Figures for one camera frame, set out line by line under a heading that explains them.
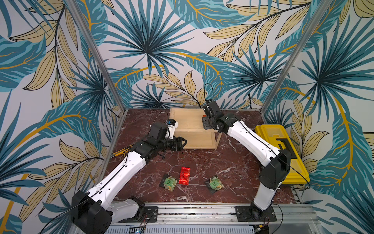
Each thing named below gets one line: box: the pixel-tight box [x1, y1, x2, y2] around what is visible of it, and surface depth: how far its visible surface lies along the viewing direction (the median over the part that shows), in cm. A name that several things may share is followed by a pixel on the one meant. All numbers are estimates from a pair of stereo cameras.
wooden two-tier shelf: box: [169, 107, 223, 150], surface depth 89 cm
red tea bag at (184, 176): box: [179, 166, 191, 186], surface depth 87 cm
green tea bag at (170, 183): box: [163, 175, 178, 193], surface depth 85 cm
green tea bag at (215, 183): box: [208, 175, 225, 191], surface depth 85 cm
